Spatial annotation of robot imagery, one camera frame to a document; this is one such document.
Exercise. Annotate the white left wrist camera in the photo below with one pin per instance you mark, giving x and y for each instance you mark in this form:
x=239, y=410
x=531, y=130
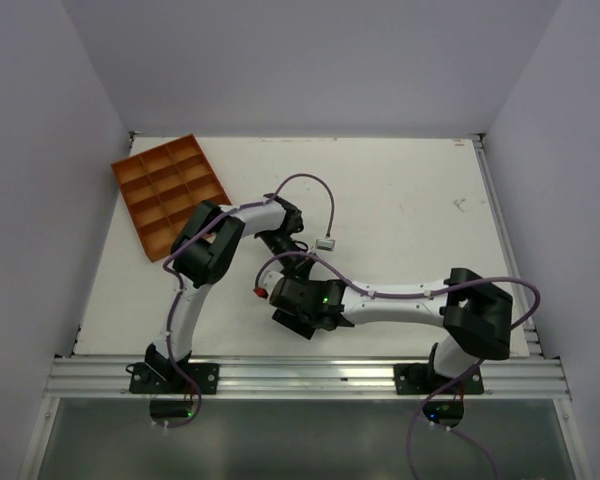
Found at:
x=325, y=244

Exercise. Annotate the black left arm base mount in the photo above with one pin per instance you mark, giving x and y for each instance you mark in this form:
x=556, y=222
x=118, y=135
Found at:
x=156, y=375

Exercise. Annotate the black striped underwear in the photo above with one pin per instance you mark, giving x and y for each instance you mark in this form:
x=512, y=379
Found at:
x=295, y=298

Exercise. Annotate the aluminium rail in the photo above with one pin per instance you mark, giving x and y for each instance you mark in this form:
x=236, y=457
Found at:
x=529, y=329
x=304, y=378

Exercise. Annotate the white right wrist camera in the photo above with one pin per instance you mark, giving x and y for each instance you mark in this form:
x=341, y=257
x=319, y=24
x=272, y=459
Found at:
x=266, y=283

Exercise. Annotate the aluminium front rail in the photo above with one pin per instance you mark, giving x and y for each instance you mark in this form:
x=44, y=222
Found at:
x=304, y=378

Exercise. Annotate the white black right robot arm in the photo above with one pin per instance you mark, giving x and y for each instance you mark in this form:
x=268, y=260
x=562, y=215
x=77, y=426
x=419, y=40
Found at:
x=476, y=314

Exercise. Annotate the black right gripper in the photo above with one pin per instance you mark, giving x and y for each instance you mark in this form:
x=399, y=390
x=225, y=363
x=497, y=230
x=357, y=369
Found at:
x=302, y=281

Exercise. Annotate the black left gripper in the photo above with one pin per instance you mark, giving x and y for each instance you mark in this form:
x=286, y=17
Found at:
x=301, y=266

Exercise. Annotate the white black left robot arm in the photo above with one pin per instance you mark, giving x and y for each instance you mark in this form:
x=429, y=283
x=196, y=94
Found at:
x=202, y=254

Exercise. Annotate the orange compartment tray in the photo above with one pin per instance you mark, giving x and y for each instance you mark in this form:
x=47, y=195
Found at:
x=161, y=188

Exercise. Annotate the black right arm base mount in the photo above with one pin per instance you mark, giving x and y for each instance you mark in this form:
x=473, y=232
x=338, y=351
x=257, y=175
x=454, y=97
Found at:
x=415, y=378

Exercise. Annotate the aluminium right side rail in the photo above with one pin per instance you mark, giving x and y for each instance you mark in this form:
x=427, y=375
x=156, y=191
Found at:
x=529, y=329

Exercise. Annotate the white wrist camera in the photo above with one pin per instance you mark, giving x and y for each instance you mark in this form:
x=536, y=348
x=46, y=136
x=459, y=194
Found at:
x=325, y=244
x=266, y=283

